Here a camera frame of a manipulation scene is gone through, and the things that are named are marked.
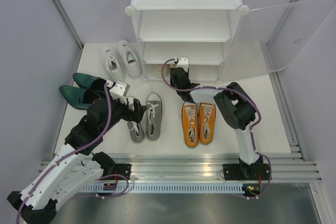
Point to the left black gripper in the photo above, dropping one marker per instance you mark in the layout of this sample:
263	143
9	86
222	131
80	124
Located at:
137	114

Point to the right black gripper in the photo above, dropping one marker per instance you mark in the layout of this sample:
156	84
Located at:
172	84

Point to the orange canvas sneaker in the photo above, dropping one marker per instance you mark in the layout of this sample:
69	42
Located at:
189	118
207	117

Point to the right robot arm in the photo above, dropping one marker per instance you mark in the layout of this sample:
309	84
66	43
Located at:
238	111

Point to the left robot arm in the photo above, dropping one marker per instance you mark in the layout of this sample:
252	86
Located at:
40	201

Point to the lower green heeled shoe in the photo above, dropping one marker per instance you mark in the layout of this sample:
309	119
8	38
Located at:
78	98

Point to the green heeled shoe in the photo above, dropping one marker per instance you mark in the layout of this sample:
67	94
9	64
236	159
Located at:
78	98
90	82

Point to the upper green heeled shoe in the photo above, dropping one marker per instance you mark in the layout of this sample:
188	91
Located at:
90	82

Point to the white plastic shoe cabinet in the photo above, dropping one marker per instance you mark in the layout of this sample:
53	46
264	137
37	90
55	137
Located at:
200	30

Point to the translucent cabinet door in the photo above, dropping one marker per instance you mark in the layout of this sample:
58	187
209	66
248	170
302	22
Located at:
268	39

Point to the right grey canvas sneaker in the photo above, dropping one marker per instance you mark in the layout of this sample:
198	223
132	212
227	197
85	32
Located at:
154	114

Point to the grey canvas sneaker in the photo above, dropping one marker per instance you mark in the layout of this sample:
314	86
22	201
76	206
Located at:
154	114
136	132

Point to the left grey canvas sneaker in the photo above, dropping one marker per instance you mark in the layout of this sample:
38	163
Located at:
136	132

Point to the right white sneaker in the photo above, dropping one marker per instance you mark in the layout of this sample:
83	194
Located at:
130	59

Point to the white sneaker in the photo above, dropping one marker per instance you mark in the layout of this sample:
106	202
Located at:
112	64
130	59

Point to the left white sneaker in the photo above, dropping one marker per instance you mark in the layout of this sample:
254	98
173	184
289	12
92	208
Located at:
112	64

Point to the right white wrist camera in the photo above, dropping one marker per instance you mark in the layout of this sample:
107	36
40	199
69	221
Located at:
182	62

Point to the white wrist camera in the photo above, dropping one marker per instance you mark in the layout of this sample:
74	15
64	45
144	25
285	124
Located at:
118	90
182	62

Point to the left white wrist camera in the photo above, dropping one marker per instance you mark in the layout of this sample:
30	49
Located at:
118	90

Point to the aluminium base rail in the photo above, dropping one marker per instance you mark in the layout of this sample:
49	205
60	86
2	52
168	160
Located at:
286	168

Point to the white slotted cable duct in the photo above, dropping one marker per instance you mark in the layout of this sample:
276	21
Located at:
166	188

